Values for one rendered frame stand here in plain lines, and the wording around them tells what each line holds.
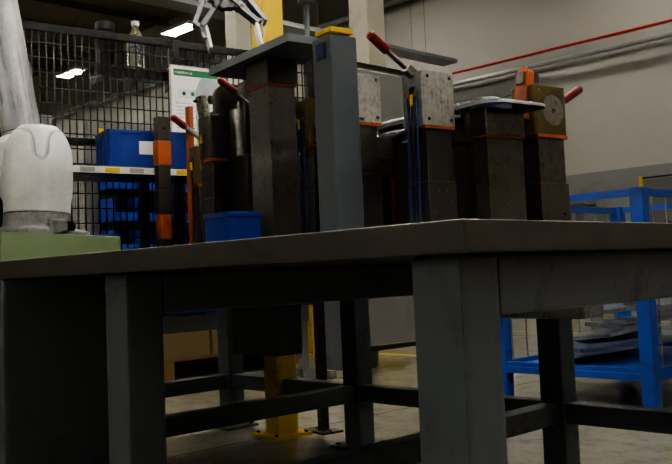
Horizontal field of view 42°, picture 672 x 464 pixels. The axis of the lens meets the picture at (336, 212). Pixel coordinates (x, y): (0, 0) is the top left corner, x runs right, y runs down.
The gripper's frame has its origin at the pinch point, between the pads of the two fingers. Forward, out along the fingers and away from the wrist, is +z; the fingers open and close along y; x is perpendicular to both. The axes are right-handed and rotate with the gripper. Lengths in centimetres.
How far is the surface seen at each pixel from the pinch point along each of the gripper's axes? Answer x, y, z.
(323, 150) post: -35, 3, 47
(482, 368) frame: -96, -9, 106
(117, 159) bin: 82, -24, -9
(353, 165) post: -36, 8, 52
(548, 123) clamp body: -34, 59, 47
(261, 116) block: -16.0, -2.8, 29.0
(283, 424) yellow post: 153, 31, 82
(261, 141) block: -13.9, -3.6, 34.4
